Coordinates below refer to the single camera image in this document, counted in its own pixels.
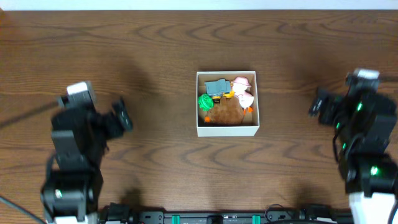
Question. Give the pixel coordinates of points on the white cardboard box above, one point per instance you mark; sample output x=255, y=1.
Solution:
x=250, y=123

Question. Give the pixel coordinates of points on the white pink duck toy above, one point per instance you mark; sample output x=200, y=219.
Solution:
x=240, y=86

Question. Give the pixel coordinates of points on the brown plush toy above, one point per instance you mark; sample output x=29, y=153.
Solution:
x=228, y=112

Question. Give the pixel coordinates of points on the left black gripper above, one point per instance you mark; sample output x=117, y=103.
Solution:
x=109, y=121

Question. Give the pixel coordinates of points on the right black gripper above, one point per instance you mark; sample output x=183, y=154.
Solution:
x=334, y=102

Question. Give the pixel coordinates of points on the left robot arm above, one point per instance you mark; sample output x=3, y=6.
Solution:
x=73, y=178

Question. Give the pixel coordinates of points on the green round toy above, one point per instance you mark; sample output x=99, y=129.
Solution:
x=205, y=102

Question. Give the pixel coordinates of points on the yellow grey toy truck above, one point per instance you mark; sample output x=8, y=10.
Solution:
x=218, y=89

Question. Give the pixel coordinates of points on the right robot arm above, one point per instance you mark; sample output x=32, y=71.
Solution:
x=369, y=174

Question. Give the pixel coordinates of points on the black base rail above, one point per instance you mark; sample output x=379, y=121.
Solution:
x=311, y=213

